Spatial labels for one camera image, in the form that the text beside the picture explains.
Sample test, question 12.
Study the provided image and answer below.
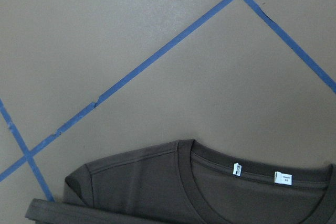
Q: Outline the dark brown t-shirt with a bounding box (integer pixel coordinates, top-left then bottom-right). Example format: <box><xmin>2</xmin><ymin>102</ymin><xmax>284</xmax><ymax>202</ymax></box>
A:
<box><xmin>25</xmin><ymin>140</ymin><xmax>335</xmax><ymax>223</ymax></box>

